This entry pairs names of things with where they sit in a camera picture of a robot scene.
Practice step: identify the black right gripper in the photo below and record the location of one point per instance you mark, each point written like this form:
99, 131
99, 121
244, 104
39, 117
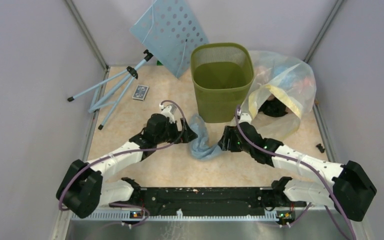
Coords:
229, 135

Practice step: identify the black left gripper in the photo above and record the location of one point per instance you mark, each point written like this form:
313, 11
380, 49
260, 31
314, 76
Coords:
175, 127

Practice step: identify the light blue trash bag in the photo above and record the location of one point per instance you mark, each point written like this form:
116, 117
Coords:
200, 148

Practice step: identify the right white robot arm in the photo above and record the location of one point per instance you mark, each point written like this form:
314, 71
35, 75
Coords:
346, 187

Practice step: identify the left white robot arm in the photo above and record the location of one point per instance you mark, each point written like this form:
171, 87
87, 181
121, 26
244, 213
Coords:
84, 186

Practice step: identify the black crumpled trash bag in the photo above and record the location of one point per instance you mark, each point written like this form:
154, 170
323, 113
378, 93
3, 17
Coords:
273, 108

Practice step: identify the green plastic trash bin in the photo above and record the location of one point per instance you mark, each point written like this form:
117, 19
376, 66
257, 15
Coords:
222, 74

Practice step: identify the playing card deck box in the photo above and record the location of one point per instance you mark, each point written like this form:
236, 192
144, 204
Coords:
140, 93

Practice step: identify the clear yellow-banded plastic bag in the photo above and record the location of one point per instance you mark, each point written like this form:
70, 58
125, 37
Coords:
287, 79

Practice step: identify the blue tripod stand legs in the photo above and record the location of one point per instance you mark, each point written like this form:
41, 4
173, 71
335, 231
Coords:
130, 74

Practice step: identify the small black clip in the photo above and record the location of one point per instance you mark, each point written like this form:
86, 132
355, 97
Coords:
320, 147

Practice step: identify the blue perforated music stand desk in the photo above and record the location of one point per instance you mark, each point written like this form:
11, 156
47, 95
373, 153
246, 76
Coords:
170, 31

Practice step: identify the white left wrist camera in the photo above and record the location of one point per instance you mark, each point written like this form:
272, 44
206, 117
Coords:
168, 111

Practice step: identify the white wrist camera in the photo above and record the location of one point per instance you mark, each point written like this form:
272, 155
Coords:
243, 118
168, 111

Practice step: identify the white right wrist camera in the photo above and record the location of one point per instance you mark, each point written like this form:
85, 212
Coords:
243, 118

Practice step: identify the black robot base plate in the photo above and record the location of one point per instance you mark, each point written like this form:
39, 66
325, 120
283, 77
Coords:
209, 201

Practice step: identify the white slotted cable duct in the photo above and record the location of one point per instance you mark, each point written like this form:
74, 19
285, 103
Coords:
126, 215

